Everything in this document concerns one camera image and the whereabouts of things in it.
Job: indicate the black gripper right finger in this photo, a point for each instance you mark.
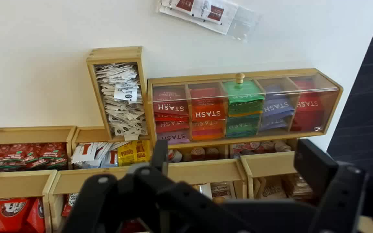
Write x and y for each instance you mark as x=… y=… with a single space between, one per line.
x=339 y=199

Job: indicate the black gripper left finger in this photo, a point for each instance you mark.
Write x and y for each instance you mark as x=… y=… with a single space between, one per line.
x=92 y=203

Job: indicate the red candy bags pile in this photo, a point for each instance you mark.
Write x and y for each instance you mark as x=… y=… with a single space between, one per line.
x=67 y=208
x=9 y=215

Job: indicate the brown packets pile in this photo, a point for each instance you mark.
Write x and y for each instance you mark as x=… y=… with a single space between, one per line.
x=298 y=188

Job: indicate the white and red sachets pile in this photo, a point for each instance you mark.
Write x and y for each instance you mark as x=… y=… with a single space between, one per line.
x=92 y=156

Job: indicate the small yellow sachets pile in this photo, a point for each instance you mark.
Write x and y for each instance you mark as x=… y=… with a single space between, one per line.
x=133 y=153

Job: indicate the red snack packets pile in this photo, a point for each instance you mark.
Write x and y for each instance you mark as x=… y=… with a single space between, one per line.
x=28 y=156

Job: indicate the red tea bags stack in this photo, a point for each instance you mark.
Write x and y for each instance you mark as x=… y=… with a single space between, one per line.
x=308 y=108

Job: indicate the tiered wooden organizer rack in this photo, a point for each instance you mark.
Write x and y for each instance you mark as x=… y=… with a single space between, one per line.
x=22 y=135

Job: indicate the white sugar packets pile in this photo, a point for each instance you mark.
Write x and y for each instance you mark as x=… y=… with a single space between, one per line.
x=122 y=99

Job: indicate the blue tea bags stack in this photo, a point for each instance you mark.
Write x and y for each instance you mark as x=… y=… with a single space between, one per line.
x=277 y=108

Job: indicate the red and purple tea bags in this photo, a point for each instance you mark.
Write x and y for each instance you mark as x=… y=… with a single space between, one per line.
x=171 y=117

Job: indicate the clear plastic cutlery bags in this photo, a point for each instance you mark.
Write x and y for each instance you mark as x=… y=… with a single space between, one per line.
x=220 y=192

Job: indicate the green tea bags stack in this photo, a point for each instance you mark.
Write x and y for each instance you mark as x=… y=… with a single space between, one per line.
x=242 y=104

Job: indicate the orange tea bags stack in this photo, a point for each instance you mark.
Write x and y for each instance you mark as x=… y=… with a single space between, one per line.
x=207 y=114

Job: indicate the small open wooden box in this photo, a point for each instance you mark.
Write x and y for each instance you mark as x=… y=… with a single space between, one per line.
x=117 y=54

